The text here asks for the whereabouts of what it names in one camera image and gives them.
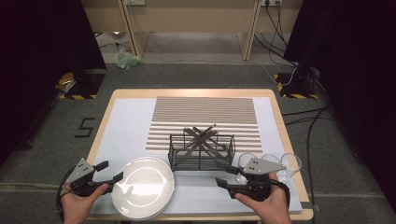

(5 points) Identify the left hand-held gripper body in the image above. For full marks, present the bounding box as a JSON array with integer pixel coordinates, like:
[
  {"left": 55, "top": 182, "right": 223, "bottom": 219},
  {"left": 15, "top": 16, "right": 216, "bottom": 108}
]
[{"left": 65, "top": 158, "right": 108, "bottom": 198}]

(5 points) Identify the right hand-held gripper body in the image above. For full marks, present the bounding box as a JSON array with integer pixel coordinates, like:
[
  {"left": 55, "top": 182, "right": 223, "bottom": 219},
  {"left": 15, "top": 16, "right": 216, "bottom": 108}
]
[{"left": 228, "top": 157, "right": 287, "bottom": 202}]

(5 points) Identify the clear drinking glass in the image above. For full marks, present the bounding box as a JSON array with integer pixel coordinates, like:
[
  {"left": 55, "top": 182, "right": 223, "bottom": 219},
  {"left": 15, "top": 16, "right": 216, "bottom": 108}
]
[
  {"left": 261, "top": 153, "right": 282, "bottom": 166},
  {"left": 278, "top": 152, "right": 303, "bottom": 184},
  {"left": 237, "top": 152, "right": 260, "bottom": 185}
]

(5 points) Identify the black wire dish rack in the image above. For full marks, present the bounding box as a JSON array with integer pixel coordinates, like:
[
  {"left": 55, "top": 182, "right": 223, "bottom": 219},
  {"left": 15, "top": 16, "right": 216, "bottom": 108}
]
[{"left": 167, "top": 127, "right": 236, "bottom": 172}]

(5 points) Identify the silver fork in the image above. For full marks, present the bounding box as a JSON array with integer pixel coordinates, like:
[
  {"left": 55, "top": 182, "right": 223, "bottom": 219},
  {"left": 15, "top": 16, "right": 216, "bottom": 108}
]
[{"left": 176, "top": 130, "right": 220, "bottom": 153}]

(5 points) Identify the silver table knife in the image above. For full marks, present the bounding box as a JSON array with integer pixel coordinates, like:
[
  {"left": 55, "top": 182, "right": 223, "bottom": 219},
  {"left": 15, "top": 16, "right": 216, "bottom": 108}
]
[
  {"left": 183, "top": 127, "right": 233, "bottom": 166},
  {"left": 183, "top": 127, "right": 228, "bottom": 157}
]

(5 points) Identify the person's left hand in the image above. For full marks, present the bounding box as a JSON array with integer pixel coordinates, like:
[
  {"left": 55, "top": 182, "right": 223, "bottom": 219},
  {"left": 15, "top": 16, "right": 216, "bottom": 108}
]
[{"left": 60, "top": 183, "right": 110, "bottom": 224}]

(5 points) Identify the person's right hand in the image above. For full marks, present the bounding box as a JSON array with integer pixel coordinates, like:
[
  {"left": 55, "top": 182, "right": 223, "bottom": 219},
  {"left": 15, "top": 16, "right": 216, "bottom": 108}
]
[{"left": 233, "top": 172, "right": 292, "bottom": 224}]

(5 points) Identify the pale blue table mat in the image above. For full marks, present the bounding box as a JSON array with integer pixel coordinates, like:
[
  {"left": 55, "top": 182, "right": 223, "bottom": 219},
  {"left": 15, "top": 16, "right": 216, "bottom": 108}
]
[{"left": 92, "top": 96, "right": 303, "bottom": 216}]

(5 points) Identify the brown striped placemat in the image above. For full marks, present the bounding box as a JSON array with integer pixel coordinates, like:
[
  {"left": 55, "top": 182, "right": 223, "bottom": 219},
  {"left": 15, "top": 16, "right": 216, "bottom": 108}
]
[{"left": 145, "top": 96, "right": 264, "bottom": 153}]

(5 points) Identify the black stand base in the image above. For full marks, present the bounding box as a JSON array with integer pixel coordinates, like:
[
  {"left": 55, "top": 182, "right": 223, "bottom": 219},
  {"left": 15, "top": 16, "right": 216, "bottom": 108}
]
[
  {"left": 59, "top": 68, "right": 106, "bottom": 101},
  {"left": 274, "top": 72, "right": 320, "bottom": 100}
]

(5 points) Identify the light wooden table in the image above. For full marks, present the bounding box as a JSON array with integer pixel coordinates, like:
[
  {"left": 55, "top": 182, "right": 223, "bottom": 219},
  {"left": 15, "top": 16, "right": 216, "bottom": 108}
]
[{"left": 86, "top": 88, "right": 315, "bottom": 222}]

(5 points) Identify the yellow white bundle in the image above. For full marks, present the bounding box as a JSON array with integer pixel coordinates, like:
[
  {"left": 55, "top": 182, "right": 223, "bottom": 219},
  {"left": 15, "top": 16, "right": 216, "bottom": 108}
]
[{"left": 55, "top": 72, "right": 78, "bottom": 93}]

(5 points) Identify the green plastic bag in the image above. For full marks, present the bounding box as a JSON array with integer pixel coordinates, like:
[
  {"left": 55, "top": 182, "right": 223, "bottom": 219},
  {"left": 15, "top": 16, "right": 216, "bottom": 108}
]
[{"left": 114, "top": 48, "right": 146, "bottom": 70}]

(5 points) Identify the black curtain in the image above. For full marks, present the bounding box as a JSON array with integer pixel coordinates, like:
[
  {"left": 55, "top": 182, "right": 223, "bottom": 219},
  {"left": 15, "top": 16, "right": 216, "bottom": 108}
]
[
  {"left": 0, "top": 0, "right": 106, "bottom": 166},
  {"left": 283, "top": 0, "right": 396, "bottom": 216}
]

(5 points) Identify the beige wooden desk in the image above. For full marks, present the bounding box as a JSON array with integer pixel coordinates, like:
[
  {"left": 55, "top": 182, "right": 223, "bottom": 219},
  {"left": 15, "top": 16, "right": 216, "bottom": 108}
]
[
  {"left": 118, "top": 0, "right": 262, "bottom": 62},
  {"left": 80, "top": 0, "right": 125, "bottom": 33}
]

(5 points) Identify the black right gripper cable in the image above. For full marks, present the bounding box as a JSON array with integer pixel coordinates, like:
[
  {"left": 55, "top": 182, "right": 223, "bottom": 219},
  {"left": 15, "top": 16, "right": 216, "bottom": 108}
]
[{"left": 273, "top": 179, "right": 291, "bottom": 210}]

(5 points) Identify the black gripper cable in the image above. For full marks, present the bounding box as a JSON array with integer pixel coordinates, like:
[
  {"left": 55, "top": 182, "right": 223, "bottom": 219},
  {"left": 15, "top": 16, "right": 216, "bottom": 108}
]
[
  {"left": 55, "top": 174, "right": 73, "bottom": 218},
  {"left": 273, "top": 179, "right": 291, "bottom": 210}
]

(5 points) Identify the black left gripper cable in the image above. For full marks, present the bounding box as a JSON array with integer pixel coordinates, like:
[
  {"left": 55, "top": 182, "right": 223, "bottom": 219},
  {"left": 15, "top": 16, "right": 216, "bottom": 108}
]
[{"left": 55, "top": 174, "right": 73, "bottom": 218}]

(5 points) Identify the white cable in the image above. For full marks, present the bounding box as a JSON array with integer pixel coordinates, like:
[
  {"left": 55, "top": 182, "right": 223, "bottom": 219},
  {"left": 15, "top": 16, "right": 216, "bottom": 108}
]
[{"left": 248, "top": 60, "right": 298, "bottom": 88}]

